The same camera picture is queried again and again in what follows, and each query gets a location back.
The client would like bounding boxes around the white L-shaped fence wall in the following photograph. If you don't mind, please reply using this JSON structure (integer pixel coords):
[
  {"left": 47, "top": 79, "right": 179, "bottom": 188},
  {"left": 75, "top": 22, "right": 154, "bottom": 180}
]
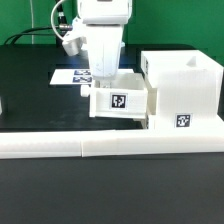
[{"left": 0, "top": 128, "right": 224, "bottom": 159}]

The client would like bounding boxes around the white drawer front one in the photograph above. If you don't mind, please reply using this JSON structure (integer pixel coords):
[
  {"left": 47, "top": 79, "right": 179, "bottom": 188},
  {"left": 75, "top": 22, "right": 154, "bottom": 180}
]
[{"left": 133, "top": 88, "right": 158, "bottom": 131}]

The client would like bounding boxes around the white drawer cabinet box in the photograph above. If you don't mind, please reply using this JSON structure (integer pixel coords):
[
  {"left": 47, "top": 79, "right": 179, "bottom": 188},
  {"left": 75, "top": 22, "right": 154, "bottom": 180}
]
[{"left": 141, "top": 50, "right": 223, "bottom": 130}]

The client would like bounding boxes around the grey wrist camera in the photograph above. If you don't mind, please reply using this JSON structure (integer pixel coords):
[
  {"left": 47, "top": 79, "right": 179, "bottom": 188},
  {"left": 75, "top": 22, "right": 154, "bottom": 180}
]
[{"left": 62, "top": 17, "right": 87, "bottom": 56}]

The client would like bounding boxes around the black cable bundle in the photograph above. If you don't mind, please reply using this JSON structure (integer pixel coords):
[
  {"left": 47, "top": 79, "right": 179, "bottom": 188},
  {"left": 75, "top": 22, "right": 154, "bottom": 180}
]
[{"left": 3, "top": 0, "right": 74, "bottom": 46}]

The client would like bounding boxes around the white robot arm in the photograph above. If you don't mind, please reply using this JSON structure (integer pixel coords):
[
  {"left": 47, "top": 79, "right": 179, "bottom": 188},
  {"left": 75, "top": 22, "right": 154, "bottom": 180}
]
[{"left": 77, "top": 0, "right": 132, "bottom": 87}]

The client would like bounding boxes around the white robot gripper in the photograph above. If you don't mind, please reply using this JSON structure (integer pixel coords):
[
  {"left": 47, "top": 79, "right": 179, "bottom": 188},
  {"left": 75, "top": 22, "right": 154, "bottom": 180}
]
[{"left": 85, "top": 24, "right": 123, "bottom": 88}]

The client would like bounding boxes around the fiducial marker sheet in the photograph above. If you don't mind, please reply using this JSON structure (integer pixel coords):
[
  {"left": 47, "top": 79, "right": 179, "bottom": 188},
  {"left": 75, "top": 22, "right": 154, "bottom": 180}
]
[{"left": 49, "top": 68, "right": 134, "bottom": 86}]

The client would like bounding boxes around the white drawer one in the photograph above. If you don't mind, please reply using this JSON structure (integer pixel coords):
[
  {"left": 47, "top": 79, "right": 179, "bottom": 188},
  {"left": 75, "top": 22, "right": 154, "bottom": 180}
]
[
  {"left": 133, "top": 88, "right": 158, "bottom": 131},
  {"left": 80, "top": 73, "right": 148, "bottom": 120}
]

